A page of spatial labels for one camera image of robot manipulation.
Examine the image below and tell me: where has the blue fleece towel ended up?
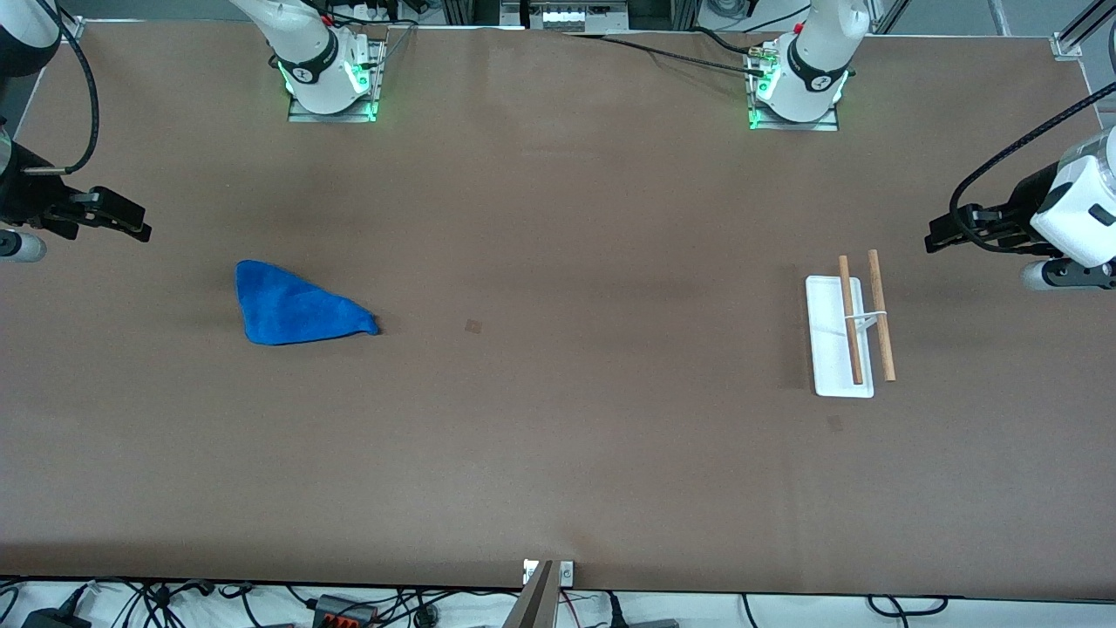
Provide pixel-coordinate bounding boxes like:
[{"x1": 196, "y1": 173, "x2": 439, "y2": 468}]
[{"x1": 235, "y1": 260, "x2": 381, "y2": 346}]

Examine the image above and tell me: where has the white power strip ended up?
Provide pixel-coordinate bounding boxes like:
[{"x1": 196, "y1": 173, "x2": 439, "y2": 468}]
[{"x1": 523, "y1": 0, "x2": 604, "y2": 33}]

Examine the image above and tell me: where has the black and orange connector block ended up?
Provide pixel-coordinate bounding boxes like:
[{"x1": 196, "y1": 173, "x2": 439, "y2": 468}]
[{"x1": 314, "y1": 595, "x2": 378, "y2": 628}]

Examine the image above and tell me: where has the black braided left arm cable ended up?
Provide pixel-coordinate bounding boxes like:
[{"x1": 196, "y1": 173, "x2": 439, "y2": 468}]
[{"x1": 949, "y1": 83, "x2": 1116, "y2": 256}]

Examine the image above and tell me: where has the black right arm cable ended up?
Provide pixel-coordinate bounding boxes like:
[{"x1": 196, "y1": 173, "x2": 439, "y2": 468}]
[{"x1": 24, "y1": 0, "x2": 100, "y2": 177}]

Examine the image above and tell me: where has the aluminium frame profile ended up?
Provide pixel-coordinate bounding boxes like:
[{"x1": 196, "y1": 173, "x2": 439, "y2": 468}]
[{"x1": 1051, "y1": 0, "x2": 1116, "y2": 60}]

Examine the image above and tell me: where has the short thin black cable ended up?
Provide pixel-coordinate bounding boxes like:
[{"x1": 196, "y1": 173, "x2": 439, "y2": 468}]
[{"x1": 684, "y1": 26, "x2": 768, "y2": 58}]

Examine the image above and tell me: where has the long thin black cable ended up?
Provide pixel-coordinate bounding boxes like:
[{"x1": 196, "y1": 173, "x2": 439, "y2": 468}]
[{"x1": 565, "y1": 31, "x2": 768, "y2": 78}]

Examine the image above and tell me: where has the black looped floor cable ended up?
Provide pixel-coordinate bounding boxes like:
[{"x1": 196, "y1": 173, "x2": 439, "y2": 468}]
[{"x1": 866, "y1": 595, "x2": 949, "y2": 618}]

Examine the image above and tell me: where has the silver table edge bracket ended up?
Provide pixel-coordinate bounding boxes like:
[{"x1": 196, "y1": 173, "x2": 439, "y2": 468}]
[{"x1": 523, "y1": 560, "x2": 575, "y2": 587}]

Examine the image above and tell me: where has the grey camera stand pole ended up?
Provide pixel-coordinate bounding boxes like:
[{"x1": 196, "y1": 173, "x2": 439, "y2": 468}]
[{"x1": 501, "y1": 560, "x2": 559, "y2": 628}]

